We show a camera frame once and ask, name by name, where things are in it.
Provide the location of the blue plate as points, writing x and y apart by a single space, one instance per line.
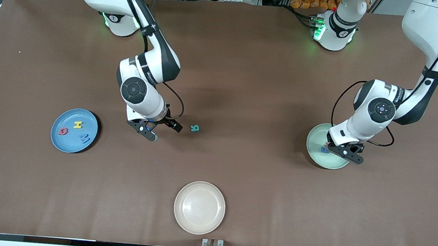
72 144

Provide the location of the cream plate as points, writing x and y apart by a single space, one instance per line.
199 207

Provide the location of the teal foam letter R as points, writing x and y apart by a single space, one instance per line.
195 129

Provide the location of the green plate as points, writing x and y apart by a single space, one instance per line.
318 158

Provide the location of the blue foam letter M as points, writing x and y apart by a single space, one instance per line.
84 139

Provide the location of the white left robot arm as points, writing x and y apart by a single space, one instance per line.
359 126

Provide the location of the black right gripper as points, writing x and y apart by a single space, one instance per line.
166 120

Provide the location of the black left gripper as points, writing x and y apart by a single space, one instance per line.
353 149

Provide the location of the pink foam letter Q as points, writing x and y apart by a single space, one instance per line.
61 131

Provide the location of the blue foam letter e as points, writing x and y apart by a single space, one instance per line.
323 149

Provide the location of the yellow foam letter H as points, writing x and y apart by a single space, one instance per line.
78 125

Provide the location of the metal mounting bracket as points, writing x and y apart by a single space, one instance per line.
205 242

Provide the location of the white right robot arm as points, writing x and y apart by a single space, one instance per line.
146 101

